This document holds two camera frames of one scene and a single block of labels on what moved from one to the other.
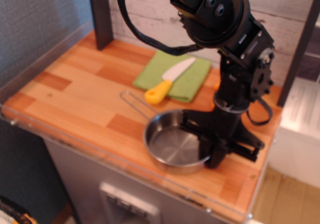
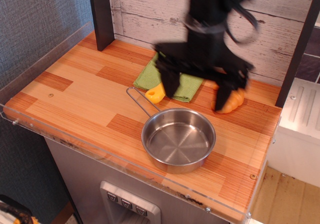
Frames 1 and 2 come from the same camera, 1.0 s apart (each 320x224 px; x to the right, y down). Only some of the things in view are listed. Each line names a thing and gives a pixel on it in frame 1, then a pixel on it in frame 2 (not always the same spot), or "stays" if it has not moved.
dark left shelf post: (99, 1) stays
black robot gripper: (219, 131) -> (205, 51)
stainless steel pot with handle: (170, 145) stays
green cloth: (184, 88) stays
